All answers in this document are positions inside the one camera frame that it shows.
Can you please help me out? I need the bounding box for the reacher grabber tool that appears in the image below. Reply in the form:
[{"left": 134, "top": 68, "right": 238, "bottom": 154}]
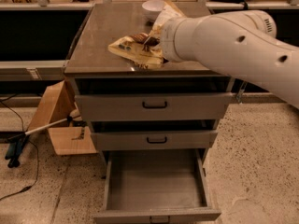
[{"left": 5, "top": 109, "right": 82, "bottom": 168}]

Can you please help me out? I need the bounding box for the grey drawer cabinet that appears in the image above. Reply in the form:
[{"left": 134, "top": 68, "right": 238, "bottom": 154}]
[{"left": 65, "top": 2, "right": 234, "bottom": 224}]

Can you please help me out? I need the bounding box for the open cardboard box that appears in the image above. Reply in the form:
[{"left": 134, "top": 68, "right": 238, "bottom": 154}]
[{"left": 28, "top": 81, "right": 96, "bottom": 155}]

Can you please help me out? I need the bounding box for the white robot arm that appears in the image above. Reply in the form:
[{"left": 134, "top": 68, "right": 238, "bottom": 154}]
[{"left": 152, "top": 5, "right": 299, "bottom": 108}]

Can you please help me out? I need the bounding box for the black floor cable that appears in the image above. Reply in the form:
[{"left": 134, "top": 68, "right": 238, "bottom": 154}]
[{"left": 0, "top": 93, "right": 41, "bottom": 202}]

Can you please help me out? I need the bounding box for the grey drawer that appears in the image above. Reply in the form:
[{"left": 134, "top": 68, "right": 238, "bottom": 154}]
[
  {"left": 93, "top": 149, "right": 221, "bottom": 224},
  {"left": 91, "top": 130, "right": 218, "bottom": 151},
  {"left": 76, "top": 92, "right": 232, "bottom": 121}
]

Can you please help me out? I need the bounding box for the grey top drawer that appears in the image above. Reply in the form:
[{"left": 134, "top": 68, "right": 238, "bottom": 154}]
[{"left": 76, "top": 92, "right": 232, "bottom": 121}]

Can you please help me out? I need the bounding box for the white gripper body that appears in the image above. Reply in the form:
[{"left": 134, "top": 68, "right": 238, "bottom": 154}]
[{"left": 160, "top": 18, "right": 199, "bottom": 63}]

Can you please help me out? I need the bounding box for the grey bottom drawer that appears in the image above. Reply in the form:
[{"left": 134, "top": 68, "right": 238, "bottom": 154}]
[{"left": 93, "top": 149, "right": 221, "bottom": 224}]

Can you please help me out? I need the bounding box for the grey middle drawer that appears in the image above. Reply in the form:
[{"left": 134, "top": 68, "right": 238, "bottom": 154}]
[{"left": 91, "top": 130, "right": 218, "bottom": 151}]

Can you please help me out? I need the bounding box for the white ceramic bowl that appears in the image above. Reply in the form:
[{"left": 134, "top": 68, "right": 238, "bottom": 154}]
[{"left": 142, "top": 0, "right": 165, "bottom": 22}]

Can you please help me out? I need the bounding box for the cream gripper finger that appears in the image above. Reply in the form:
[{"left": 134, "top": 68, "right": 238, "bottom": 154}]
[
  {"left": 149, "top": 1, "right": 185, "bottom": 38},
  {"left": 146, "top": 43, "right": 163, "bottom": 59}
]

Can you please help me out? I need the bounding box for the brown chip bag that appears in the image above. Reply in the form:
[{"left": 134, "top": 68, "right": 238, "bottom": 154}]
[{"left": 108, "top": 33, "right": 164, "bottom": 69}]

